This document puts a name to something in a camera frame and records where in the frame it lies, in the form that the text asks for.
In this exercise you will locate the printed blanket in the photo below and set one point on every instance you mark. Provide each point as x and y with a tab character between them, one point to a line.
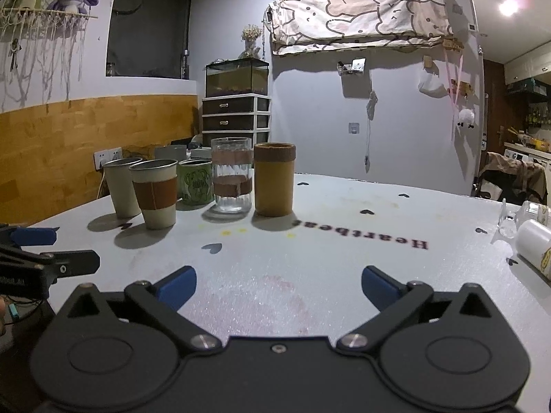
361	13

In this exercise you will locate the glass fish tank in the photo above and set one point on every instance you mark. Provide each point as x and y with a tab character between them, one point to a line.
236	77

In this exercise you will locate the small clear glass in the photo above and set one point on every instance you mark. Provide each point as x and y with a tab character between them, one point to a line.
504	223

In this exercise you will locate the dark window panel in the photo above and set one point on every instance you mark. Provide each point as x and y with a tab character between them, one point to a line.
146	26

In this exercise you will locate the purple plush toy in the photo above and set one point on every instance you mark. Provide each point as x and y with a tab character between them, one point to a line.
71	1

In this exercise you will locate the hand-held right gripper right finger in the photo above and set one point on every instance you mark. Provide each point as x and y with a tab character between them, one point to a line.
379	286

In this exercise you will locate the grey metal cup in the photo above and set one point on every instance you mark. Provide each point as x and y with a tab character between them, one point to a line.
120	189

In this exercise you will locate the vase with dried flowers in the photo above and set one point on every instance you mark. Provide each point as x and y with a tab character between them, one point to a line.
251	38

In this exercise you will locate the clear plastic cup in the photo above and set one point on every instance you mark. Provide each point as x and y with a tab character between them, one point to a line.
531	213

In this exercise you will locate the white hanging plush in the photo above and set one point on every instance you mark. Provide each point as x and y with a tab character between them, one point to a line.
465	118

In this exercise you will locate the green printed mug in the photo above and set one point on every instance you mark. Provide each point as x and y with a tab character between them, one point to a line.
196	185

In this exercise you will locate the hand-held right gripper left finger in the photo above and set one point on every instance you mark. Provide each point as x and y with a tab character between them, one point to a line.
178	286

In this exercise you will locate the chair with brown cloth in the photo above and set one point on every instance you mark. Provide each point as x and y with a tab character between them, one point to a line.
508	178

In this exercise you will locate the wall hook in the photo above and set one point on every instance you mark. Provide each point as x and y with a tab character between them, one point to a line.
353	127

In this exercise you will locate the macrame hanging shelf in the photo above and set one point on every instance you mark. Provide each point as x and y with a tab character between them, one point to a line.
43	21

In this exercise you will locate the white wall socket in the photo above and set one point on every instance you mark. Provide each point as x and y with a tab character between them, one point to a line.
107	158

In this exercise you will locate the white container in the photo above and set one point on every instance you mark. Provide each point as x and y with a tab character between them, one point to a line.
200	149

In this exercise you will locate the cup with brown sleeve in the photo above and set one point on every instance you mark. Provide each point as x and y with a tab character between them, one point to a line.
155	193

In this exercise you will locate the ceiling lamp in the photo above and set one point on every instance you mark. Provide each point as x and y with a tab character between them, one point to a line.
509	6

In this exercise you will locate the glass cup with brown bands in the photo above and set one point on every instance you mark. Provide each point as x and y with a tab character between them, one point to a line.
231	189

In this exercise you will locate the plastic drawer unit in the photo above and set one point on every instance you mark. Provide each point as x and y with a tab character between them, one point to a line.
236	116

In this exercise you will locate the white washing machine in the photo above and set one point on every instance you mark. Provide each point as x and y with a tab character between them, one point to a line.
521	157

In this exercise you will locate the tall tan cup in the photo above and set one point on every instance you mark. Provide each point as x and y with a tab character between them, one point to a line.
274	185

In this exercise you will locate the white hanging bag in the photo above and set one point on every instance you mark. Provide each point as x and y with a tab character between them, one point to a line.
430	84

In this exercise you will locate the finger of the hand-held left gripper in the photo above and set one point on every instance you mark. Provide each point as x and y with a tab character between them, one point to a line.
34	235
77	262

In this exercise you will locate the white cup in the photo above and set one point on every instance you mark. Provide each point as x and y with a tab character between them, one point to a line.
533	243

